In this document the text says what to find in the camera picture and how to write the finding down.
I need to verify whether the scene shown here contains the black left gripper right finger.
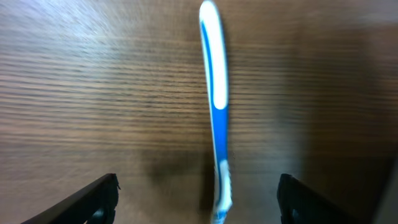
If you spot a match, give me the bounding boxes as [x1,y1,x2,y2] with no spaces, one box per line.
[277,174,362,224]

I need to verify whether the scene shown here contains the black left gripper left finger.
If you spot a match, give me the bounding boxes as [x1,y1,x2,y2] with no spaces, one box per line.
[22,173,120,224]

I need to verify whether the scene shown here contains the blue white toothbrush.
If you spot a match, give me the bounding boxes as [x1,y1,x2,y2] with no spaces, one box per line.
[198,1,233,224]

